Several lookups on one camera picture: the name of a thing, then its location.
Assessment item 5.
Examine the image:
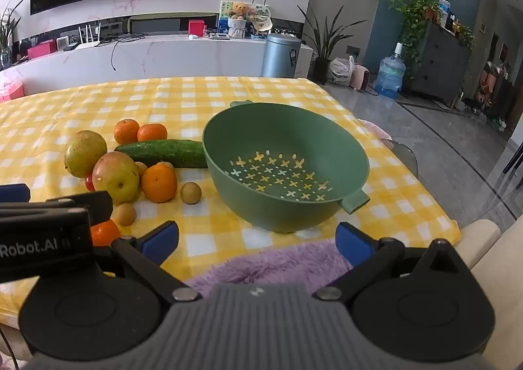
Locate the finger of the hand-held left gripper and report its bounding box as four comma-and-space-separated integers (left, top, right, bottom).
44, 190, 113, 227
0, 184, 32, 211

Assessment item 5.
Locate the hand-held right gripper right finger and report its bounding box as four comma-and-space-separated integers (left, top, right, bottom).
313, 221, 471, 304

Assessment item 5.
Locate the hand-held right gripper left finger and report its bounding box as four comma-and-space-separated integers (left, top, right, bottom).
110, 221, 202, 304

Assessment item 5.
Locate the green colander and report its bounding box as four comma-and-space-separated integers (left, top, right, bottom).
202, 100, 372, 234

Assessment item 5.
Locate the red-green apple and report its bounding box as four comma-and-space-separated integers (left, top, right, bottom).
92, 151, 141, 206

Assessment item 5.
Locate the yellow-green mango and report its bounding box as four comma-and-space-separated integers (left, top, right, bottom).
64, 130, 108, 178

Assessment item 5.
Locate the purple fuzzy cushion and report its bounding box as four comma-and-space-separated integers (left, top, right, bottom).
186, 241, 354, 297

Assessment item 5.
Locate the green cucumber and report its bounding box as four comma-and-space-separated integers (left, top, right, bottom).
113, 140, 209, 169

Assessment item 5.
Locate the clear chair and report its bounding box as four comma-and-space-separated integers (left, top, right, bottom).
382, 139, 419, 180

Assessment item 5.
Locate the pink patterned box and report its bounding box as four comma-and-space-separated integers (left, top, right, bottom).
0, 78, 23, 103

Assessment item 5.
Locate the pink seat cushion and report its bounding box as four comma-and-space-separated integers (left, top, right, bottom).
360, 119, 393, 140

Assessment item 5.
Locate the cream chair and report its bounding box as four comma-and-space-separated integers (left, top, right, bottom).
458, 215, 523, 354

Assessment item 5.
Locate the small potted grass plant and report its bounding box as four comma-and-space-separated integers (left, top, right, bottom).
0, 0, 25, 70

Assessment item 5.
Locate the yellow checkered tablecloth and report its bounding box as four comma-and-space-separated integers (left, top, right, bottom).
0, 76, 462, 326

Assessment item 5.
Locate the white router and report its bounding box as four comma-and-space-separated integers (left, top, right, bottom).
76, 25, 103, 48

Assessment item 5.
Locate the pink heater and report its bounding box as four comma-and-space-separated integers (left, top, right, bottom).
351, 63, 370, 91

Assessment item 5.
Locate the blue water bottle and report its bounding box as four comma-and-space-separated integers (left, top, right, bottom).
374, 42, 406, 99

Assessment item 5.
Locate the white plastic bag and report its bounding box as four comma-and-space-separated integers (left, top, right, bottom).
327, 56, 355, 87

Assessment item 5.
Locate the white marble tv console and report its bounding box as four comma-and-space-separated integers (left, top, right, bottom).
0, 33, 315, 97

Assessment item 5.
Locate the grey-green speaker box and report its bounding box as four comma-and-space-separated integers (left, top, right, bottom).
128, 15, 182, 33

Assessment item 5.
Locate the grey pedal trash bin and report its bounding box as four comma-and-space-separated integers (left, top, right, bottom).
261, 33, 302, 78

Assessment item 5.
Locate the long-leaf potted plant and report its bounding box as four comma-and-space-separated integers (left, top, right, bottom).
297, 6, 366, 85

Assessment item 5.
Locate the dark grey dresser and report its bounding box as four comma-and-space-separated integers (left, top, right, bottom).
411, 21, 472, 105

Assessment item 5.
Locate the illustrated board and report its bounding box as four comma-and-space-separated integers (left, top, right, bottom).
219, 0, 272, 33

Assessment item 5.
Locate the pothos plant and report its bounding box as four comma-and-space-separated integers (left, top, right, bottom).
388, 0, 440, 68

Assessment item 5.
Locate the white printed fan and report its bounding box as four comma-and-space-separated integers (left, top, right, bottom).
249, 6, 273, 33

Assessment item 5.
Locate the black cable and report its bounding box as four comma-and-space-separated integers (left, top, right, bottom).
110, 37, 143, 70

